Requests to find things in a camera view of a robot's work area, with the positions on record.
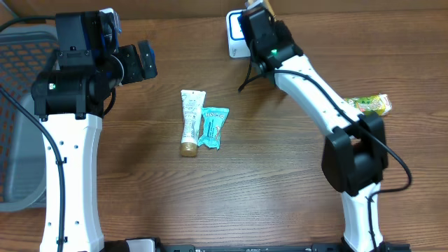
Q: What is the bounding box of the white cream tube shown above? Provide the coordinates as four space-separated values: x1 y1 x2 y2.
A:
180 90 206 157

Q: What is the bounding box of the teal wipes pack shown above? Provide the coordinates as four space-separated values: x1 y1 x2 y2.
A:
198 107 230 150

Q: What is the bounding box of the green juice carton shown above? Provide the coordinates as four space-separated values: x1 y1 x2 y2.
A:
344 94 392 116

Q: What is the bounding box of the orange cracker pack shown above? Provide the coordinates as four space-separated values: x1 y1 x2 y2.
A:
261 0 275 16

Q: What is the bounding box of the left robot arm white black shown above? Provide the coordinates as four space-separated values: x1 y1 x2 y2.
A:
31 8 158 252

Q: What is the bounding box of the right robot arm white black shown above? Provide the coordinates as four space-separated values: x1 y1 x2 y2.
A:
238 6 389 251

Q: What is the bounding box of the white barcode scanner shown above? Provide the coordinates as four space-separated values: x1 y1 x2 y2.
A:
225 9 250 58

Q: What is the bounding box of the grey plastic shopping basket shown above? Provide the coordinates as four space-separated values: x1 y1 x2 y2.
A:
1 25 57 212

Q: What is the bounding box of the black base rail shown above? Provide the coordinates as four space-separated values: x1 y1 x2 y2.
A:
104 237 412 252

